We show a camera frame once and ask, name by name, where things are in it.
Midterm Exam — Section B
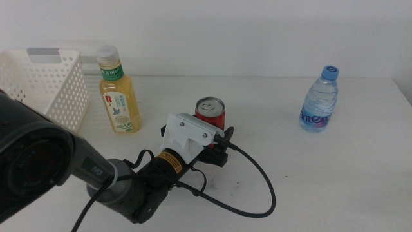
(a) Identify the yellow tea bottle white cap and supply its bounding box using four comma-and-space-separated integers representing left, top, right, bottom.
95, 44, 143, 134

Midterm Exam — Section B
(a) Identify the clear water bottle blue cap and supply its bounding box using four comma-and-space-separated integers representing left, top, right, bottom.
299, 64, 340, 133

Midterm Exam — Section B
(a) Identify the red cola can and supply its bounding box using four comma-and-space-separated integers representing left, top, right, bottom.
194, 96, 227, 150

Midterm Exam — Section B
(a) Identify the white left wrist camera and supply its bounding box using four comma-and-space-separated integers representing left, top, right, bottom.
160, 113, 225, 162

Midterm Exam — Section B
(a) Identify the white perforated plastic basket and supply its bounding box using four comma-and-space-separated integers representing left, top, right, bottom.
0, 48, 90, 133

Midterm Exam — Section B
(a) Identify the thin black left gripper cable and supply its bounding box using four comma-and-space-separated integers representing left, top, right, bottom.
124, 149, 207, 197

